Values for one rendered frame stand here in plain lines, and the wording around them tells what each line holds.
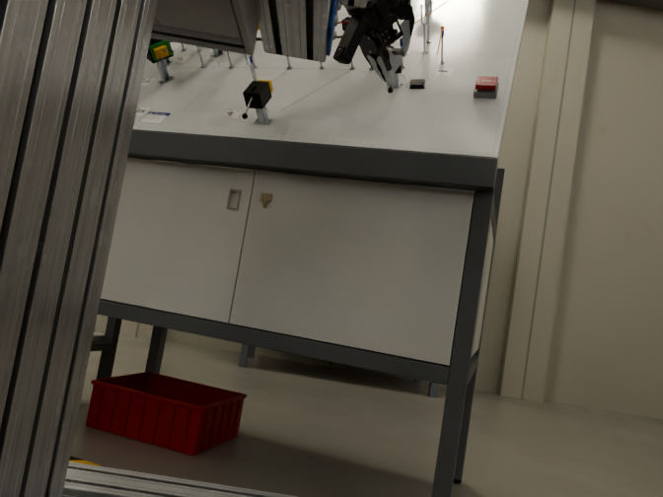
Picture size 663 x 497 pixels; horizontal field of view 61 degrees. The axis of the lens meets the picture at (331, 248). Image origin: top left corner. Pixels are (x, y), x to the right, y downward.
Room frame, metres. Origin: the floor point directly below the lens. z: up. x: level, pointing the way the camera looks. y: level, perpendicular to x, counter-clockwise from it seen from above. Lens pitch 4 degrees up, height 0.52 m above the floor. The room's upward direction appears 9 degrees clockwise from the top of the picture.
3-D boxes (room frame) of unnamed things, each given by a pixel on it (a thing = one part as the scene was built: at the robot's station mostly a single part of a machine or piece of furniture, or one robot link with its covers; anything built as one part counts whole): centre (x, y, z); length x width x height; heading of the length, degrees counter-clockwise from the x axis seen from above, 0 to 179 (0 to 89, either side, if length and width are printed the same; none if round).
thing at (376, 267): (1.34, -0.04, 0.60); 0.55 x 0.03 x 0.39; 72
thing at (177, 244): (1.51, 0.48, 0.60); 0.55 x 0.02 x 0.39; 72
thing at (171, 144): (1.40, 0.23, 0.83); 1.18 x 0.05 x 0.06; 72
